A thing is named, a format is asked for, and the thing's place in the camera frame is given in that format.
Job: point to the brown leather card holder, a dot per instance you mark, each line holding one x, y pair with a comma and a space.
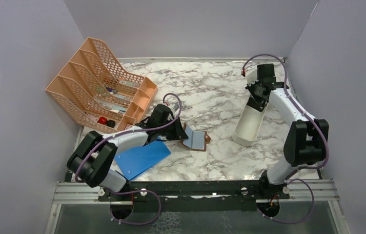
197, 140

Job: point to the peach plastic file organizer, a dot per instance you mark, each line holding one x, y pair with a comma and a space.
94, 84

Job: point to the red round item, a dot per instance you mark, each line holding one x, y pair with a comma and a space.
102, 120

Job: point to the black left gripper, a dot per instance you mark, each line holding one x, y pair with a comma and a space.
179, 133

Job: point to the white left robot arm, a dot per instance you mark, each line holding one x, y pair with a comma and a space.
92, 159

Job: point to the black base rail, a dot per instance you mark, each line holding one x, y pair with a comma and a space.
192, 196

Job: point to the black round item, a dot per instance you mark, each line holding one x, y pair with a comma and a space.
110, 123

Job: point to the blue plastic board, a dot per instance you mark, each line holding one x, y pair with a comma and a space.
136, 161

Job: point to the cream oval plastic tray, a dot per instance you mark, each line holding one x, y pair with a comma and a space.
247, 128

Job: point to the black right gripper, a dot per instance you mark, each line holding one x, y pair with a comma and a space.
251, 86

